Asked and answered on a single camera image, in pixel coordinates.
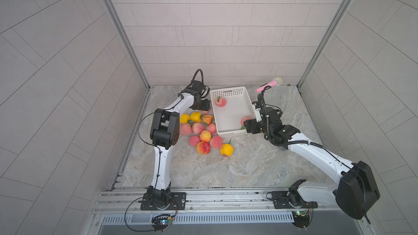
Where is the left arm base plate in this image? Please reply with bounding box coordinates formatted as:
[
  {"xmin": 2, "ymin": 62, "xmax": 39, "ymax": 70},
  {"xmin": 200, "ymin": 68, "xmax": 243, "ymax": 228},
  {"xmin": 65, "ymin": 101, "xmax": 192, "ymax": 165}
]
[{"xmin": 140, "ymin": 189, "xmax": 187, "ymax": 211}]

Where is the yellow peach with leaf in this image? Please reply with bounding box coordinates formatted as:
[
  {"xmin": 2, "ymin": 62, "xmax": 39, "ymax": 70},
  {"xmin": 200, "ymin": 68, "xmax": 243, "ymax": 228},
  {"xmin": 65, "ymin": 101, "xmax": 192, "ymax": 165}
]
[{"xmin": 220, "ymin": 140, "xmax": 234, "ymax": 157}]

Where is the red orange peach bottom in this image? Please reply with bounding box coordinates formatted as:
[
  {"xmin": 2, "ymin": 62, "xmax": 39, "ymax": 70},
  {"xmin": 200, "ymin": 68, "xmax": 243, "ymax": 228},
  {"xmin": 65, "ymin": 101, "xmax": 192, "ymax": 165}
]
[{"xmin": 196, "ymin": 141, "xmax": 211, "ymax": 154}]

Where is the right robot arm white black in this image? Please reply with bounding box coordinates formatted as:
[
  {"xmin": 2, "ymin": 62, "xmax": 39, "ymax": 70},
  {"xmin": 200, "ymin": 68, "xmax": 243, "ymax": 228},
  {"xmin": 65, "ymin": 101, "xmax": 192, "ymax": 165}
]
[{"xmin": 244, "ymin": 91, "xmax": 381, "ymax": 220}]

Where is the orange wrinkled peach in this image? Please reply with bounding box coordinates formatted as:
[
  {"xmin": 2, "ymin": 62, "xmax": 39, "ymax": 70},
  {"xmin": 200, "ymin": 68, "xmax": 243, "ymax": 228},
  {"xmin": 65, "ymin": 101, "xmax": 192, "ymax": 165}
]
[{"xmin": 201, "ymin": 114, "xmax": 213, "ymax": 126}]

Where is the pink peach left row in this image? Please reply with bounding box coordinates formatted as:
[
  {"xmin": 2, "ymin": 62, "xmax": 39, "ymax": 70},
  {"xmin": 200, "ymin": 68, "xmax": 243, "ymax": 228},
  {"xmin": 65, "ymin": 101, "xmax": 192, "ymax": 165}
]
[{"xmin": 180, "ymin": 123, "xmax": 193, "ymax": 136}]

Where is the dark pink peach lower left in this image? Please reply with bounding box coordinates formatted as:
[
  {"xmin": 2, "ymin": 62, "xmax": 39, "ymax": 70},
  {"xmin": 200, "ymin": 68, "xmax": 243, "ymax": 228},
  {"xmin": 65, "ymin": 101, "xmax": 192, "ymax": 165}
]
[{"xmin": 188, "ymin": 136, "xmax": 201, "ymax": 147}]

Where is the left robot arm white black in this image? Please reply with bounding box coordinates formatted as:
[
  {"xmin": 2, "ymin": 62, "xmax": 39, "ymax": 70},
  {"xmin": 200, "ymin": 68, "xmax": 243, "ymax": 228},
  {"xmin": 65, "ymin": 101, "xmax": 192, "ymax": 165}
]
[{"xmin": 140, "ymin": 69, "xmax": 211, "ymax": 211}]

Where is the left circuit board with cable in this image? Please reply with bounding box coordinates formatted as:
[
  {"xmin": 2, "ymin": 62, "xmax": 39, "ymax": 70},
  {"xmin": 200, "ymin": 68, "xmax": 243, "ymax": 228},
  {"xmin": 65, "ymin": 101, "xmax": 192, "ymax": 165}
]
[{"xmin": 124, "ymin": 199, "xmax": 179, "ymax": 232}]

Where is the white ventilation grille strip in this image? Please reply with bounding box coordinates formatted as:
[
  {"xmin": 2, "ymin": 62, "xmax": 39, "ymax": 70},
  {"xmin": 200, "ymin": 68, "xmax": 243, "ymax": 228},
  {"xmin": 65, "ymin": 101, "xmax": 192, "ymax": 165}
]
[{"xmin": 102, "ymin": 212, "xmax": 294, "ymax": 226}]

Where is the aluminium mounting rail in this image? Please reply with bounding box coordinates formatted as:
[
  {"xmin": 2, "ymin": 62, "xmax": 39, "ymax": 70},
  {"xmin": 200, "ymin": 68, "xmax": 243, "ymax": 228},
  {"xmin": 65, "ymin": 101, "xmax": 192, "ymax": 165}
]
[{"xmin": 93, "ymin": 187, "xmax": 340, "ymax": 213}]

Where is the pink peach beside basket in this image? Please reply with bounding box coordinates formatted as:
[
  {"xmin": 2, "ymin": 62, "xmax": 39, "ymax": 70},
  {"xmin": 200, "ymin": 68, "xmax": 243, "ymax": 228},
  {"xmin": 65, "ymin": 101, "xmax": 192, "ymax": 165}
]
[{"xmin": 206, "ymin": 124, "xmax": 217, "ymax": 135}]

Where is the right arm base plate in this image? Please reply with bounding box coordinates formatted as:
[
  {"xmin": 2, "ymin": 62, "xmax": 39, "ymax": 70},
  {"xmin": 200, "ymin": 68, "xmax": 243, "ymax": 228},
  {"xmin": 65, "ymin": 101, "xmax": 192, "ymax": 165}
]
[{"xmin": 266, "ymin": 191, "xmax": 318, "ymax": 210}]

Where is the pink toy microphone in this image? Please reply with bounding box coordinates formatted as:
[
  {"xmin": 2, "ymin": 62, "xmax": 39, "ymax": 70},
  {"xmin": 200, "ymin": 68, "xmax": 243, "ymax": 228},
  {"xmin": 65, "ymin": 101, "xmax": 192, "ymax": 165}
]
[{"xmin": 256, "ymin": 77, "xmax": 283, "ymax": 93}]

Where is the orange pink peach centre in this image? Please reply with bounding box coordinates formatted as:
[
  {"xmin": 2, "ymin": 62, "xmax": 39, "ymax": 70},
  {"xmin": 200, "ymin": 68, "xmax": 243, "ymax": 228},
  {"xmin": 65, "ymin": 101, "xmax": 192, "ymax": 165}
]
[{"xmin": 199, "ymin": 129, "xmax": 212, "ymax": 142}]

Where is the white perforated plastic basket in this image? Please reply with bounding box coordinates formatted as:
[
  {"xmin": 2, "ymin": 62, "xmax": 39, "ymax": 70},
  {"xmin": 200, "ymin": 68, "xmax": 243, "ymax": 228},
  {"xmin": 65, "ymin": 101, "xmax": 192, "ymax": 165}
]
[{"xmin": 210, "ymin": 87, "xmax": 255, "ymax": 138}]

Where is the right circuit board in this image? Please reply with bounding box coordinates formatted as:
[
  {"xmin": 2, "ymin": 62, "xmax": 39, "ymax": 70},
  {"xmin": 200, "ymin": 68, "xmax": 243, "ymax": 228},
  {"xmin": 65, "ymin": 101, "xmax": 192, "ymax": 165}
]
[{"xmin": 292, "ymin": 210, "xmax": 312, "ymax": 230}]

